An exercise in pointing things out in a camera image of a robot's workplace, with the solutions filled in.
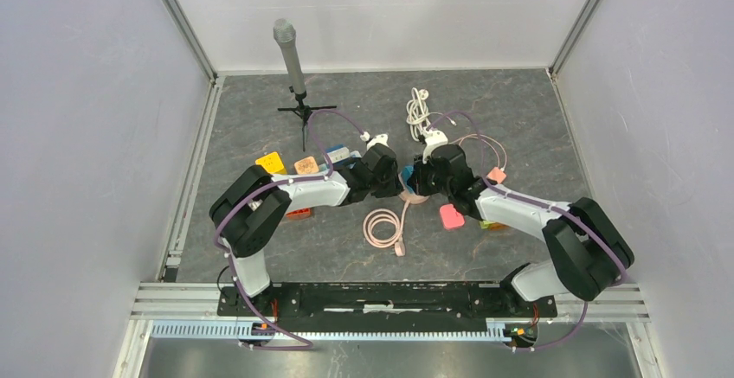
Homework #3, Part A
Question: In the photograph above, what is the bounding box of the blue adapter plug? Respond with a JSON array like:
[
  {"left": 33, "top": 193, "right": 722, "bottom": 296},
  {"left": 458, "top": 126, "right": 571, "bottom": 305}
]
[{"left": 400, "top": 165, "right": 415, "bottom": 194}]

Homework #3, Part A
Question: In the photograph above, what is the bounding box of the pink round socket with cable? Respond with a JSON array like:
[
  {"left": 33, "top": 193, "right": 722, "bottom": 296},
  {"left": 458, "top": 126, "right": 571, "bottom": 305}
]
[{"left": 362, "top": 176, "right": 428, "bottom": 257}]

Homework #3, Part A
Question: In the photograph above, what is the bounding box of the yellow cube adapter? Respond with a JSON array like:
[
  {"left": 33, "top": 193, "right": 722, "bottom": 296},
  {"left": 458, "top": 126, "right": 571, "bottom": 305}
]
[{"left": 254, "top": 151, "right": 287, "bottom": 175}]

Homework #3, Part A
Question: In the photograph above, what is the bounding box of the pink adapter plug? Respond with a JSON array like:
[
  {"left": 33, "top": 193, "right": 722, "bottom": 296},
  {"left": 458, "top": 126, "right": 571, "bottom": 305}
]
[{"left": 439, "top": 203, "right": 465, "bottom": 230}]

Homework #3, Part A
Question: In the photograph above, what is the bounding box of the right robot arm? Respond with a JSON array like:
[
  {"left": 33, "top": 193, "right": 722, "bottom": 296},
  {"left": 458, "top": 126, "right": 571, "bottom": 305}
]
[{"left": 407, "top": 144, "right": 634, "bottom": 316}]

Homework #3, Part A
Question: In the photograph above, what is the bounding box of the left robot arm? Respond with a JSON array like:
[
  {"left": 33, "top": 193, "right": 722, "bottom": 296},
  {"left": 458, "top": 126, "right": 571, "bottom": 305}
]
[{"left": 209, "top": 143, "right": 402, "bottom": 316}]

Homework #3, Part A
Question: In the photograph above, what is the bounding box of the white long power strip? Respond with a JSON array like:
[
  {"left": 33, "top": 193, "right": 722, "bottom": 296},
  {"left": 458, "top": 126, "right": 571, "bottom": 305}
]
[{"left": 318, "top": 151, "right": 362, "bottom": 174}]

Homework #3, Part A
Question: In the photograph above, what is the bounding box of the blue white cube adapter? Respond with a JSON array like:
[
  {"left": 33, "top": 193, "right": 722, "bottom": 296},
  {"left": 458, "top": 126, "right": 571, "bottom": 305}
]
[{"left": 326, "top": 144, "right": 351, "bottom": 168}]

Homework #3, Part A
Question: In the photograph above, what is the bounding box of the orange cube adapter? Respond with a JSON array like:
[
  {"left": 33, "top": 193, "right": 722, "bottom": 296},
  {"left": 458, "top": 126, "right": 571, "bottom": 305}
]
[{"left": 294, "top": 156, "right": 319, "bottom": 178}]

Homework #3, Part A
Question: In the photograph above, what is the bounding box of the orange green lego stack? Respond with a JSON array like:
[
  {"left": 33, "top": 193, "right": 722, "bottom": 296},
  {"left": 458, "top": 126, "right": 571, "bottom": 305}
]
[{"left": 480, "top": 221, "right": 508, "bottom": 230}]

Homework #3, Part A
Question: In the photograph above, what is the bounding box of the red lego brick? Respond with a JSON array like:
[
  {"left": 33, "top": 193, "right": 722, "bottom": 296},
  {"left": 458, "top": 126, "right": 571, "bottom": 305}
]
[{"left": 286, "top": 208, "right": 312, "bottom": 221}]

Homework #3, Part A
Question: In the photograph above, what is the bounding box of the grey microphone on tripod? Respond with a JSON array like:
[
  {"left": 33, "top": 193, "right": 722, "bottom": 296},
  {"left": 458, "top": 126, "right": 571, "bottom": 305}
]
[{"left": 273, "top": 18, "right": 337, "bottom": 151}]

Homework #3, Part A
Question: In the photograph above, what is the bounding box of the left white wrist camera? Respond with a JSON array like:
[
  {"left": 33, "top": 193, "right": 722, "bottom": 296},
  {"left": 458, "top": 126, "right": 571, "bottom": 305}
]
[{"left": 359, "top": 131, "right": 389, "bottom": 151}]

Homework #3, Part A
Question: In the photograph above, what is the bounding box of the salmon charger with thin cable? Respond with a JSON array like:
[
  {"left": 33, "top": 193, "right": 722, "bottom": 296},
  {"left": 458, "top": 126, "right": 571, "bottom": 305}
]
[{"left": 454, "top": 134, "right": 509, "bottom": 183}]

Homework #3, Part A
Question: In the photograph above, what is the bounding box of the white bundled cable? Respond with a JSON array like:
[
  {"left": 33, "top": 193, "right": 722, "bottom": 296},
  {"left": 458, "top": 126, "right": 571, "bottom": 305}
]
[{"left": 404, "top": 86, "right": 457, "bottom": 142}]

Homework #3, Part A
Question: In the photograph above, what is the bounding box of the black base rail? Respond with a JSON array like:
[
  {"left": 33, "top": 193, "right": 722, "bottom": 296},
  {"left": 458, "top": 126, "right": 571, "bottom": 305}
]
[{"left": 251, "top": 281, "right": 557, "bottom": 332}]

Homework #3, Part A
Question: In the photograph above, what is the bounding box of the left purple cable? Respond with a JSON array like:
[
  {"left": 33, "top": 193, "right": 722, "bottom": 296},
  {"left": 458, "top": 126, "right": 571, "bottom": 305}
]
[{"left": 212, "top": 108, "right": 368, "bottom": 352}]

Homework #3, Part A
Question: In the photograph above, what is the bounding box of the purple cable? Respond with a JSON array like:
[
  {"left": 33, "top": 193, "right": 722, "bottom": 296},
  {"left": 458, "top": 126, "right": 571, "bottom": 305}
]
[
  {"left": 427, "top": 110, "right": 629, "bottom": 354},
  {"left": 212, "top": 108, "right": 368, "bottom": 352}
]

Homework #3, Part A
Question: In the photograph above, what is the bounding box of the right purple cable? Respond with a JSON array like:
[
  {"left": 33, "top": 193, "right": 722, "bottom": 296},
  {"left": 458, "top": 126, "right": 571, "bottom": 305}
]
[{"left": 427, "top": 110, "right": 629, "bottom": 354}]

